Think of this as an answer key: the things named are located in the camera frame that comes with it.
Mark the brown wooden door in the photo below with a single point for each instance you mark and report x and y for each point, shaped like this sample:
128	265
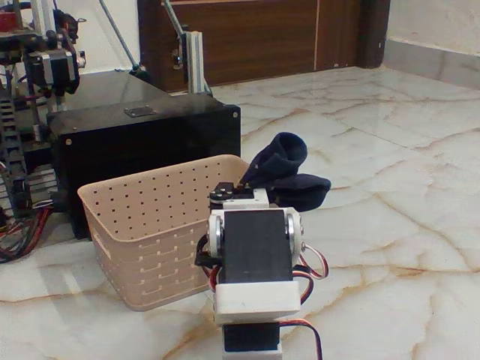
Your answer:
255	37

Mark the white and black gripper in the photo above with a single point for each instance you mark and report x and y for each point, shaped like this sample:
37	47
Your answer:
250	197

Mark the dark navy sock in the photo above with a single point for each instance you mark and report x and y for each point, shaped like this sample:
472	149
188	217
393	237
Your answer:
288	176

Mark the black metal-frame machine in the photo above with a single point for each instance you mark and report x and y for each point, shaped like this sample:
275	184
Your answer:
37	67

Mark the threaded metal rod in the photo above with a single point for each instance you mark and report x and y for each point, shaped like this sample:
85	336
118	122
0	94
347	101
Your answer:
120	37
174	18

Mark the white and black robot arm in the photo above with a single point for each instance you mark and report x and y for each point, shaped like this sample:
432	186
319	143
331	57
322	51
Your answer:
255	243

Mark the small metal plate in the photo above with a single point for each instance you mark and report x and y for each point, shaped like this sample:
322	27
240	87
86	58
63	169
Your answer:
140	111

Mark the black glossy box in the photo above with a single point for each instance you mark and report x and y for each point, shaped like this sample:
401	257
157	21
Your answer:
150	150

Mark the beige perforated plastic basket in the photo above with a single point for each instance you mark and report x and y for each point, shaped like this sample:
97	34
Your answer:
150	210

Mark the aluminium extrusion post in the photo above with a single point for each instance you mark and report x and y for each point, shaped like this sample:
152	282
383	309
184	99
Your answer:
195	63

